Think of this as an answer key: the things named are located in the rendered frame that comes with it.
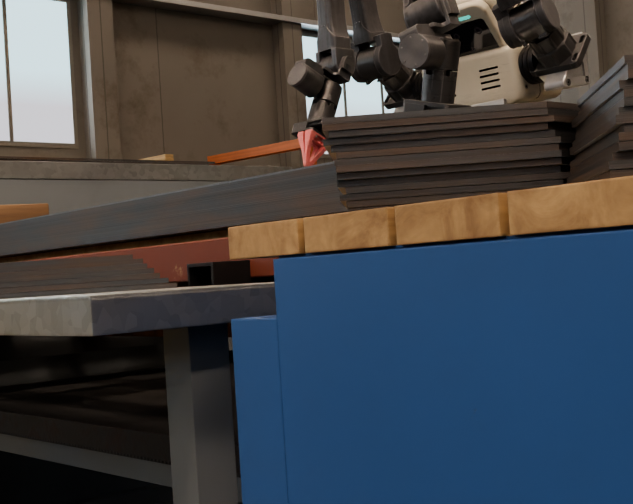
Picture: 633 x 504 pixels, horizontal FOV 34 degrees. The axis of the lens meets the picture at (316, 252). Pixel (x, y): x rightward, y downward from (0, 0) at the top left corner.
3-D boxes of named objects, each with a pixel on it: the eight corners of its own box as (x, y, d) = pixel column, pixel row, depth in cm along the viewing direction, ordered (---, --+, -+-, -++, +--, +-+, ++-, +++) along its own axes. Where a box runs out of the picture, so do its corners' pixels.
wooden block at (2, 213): (-18, 232, 188) (-19, 205, 188) (-21, 234, 193) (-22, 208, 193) (50, 230, 193) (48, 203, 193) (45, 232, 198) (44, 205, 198)
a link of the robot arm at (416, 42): (453, -8, 175) (411, 14, 180) (419, -15, 166) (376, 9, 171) (476, 59, 174) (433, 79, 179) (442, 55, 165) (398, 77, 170)
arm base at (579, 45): (592, 36, 216) (544, 47, 225) (572, 9, 212) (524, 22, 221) (580, 67, 213) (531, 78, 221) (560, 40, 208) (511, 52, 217)
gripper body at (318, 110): (321, 124, 223) (330, 94, 225) (290, 131, 231) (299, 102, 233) (342, 138, 227) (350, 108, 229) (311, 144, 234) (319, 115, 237)
